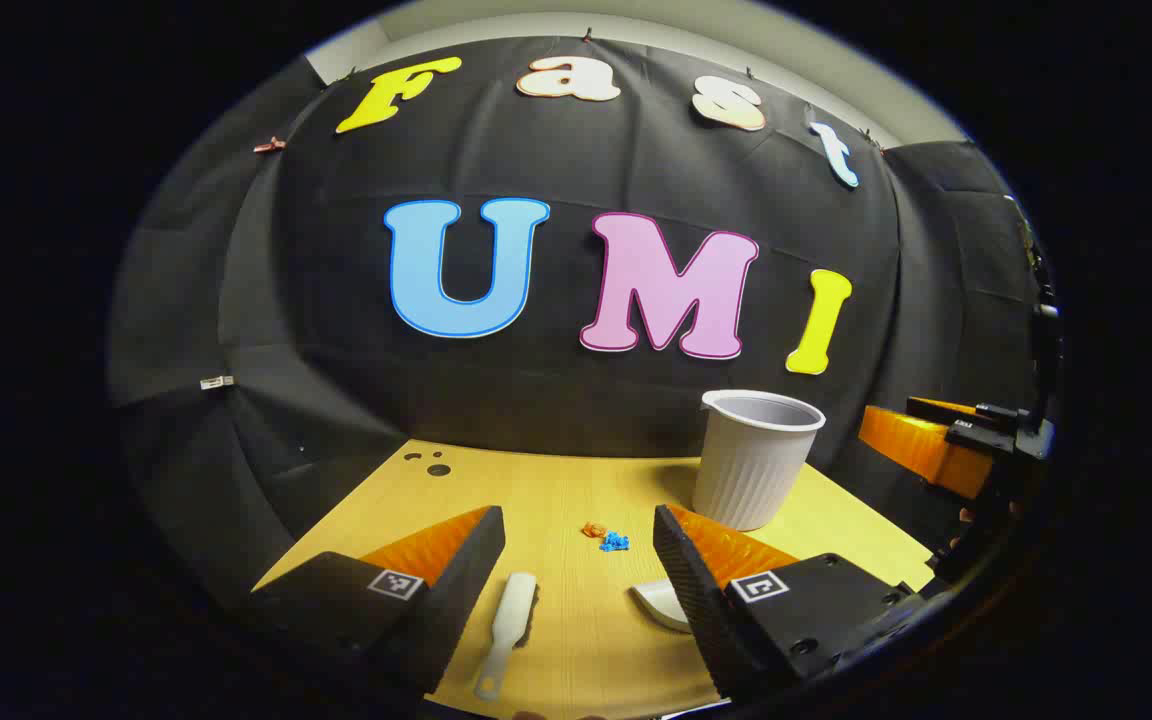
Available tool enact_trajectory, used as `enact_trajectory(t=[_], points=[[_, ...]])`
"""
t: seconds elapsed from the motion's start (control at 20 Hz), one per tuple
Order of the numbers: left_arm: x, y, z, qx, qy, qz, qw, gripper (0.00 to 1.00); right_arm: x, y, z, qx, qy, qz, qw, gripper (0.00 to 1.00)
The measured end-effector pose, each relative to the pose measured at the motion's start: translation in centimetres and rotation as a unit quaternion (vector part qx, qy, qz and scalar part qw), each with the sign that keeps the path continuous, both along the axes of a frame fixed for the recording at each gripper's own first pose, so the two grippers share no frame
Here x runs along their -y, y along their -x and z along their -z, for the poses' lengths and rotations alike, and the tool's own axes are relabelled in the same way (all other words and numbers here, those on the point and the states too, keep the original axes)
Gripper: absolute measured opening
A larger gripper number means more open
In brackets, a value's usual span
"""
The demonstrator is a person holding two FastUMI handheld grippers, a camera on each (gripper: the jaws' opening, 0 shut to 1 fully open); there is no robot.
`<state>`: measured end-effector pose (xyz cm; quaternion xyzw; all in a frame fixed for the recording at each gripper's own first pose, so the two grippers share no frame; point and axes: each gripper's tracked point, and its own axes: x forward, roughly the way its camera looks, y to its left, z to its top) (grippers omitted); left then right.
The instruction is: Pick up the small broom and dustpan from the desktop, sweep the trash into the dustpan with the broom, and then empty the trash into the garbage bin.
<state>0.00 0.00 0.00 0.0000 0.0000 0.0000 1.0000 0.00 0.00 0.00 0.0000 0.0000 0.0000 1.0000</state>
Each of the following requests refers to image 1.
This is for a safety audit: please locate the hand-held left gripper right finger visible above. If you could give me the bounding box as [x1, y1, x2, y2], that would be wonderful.
[652, 503, 927, 703]

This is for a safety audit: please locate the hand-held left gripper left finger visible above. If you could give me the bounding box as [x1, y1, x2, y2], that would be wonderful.
[241, 505, 507, 701]

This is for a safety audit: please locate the white dustpan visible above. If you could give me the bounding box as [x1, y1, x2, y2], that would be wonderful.
[631, 580, 693, 634]

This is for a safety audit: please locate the small white broom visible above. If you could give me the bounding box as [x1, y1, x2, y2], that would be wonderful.
[473, 572, 539, 701]

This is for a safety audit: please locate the white ribbed garbage bin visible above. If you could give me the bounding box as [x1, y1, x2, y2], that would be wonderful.
[692, 389, 827, 532]

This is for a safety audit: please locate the wooden desktop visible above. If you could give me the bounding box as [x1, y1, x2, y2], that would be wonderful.
[254, 440, 937, 719]

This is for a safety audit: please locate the black backdrop cloth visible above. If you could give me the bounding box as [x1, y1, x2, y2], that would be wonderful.
[106, 35, 1062, 601]

